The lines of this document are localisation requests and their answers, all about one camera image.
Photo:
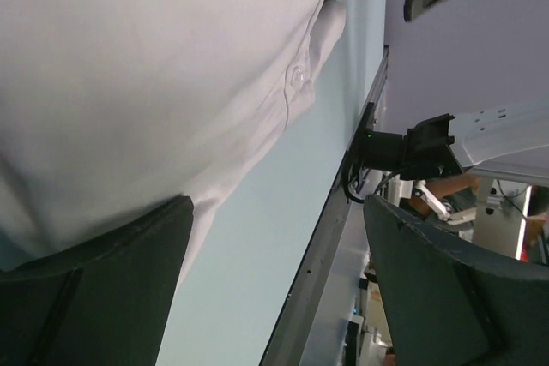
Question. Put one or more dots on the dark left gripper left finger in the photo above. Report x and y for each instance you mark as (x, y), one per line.
(102, 302)

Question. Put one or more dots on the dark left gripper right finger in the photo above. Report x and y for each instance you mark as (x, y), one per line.
(450, 302)

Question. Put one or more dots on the white long sleeve shirt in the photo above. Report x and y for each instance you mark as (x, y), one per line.
(111, 107)

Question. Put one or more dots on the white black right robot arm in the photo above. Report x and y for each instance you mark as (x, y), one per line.
(446, 145)

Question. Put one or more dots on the aluminium frame rail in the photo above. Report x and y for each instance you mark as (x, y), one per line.
(380, 78)

